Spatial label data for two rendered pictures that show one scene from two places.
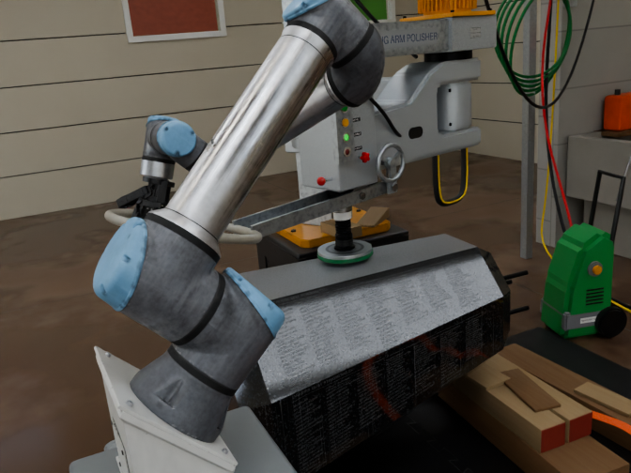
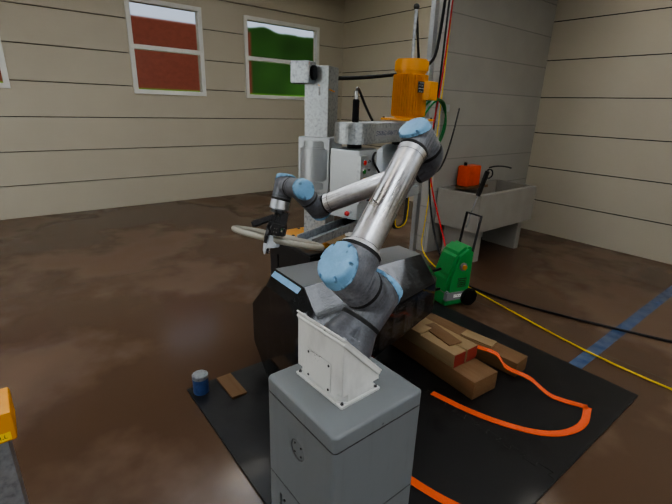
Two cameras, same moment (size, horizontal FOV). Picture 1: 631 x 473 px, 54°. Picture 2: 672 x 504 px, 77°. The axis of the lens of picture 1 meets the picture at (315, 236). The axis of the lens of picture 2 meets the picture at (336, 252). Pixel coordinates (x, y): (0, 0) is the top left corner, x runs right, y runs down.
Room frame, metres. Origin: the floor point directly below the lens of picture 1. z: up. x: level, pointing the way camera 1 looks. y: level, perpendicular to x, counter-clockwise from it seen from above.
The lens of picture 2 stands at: (-0.20, 0.66, 1.78)
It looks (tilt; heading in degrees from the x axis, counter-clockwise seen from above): 19 degrees down; 345
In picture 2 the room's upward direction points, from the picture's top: 2 degrees clockwise
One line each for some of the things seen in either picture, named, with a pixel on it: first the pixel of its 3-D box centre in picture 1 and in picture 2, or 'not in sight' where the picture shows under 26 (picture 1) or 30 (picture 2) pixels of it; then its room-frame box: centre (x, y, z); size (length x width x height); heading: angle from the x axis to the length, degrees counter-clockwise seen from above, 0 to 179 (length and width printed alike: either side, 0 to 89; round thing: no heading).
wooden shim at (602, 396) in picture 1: (607, 398); (478, 338); (2.26, -1.15, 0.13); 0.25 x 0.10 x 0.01; 32
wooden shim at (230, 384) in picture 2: not in sight; (231, 385); (2.22, 0.69, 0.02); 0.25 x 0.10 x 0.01; 24
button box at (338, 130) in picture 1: (342, 122); (361, 179); (2.19, -0.13, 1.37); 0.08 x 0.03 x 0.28; 129
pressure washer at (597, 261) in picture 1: (581, 254); (455, 258); (3.19, -1.44, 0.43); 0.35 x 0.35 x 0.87; 9
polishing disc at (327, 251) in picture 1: (345, 249); not in sight; (2.32, -0.11, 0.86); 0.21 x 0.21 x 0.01
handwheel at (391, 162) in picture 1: (383, 161); not in sight; (2.30, -0.28, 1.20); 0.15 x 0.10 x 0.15; 129
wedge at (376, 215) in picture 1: (372, 216); not in sight; (2.98, -0.29, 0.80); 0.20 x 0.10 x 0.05; 151
